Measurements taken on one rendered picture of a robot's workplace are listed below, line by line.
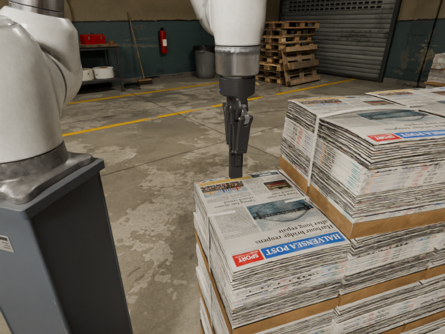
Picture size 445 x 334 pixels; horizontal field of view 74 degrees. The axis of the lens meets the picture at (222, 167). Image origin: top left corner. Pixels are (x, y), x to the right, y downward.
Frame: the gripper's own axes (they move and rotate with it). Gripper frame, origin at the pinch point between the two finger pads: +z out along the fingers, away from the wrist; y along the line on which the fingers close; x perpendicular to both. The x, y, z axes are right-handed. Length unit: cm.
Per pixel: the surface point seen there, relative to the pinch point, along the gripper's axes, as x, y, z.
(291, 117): -22.8, 15.2, -4.8
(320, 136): -22.0, -0.9, -4.6
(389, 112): -40.7, -1.8, -9.3
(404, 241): -38.4, -18.0, 18.9
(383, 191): -26.2, -18.5, 1.9
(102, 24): 54, 660, -27
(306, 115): -22.2, 6.4, -7.9
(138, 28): -18, 686, -19
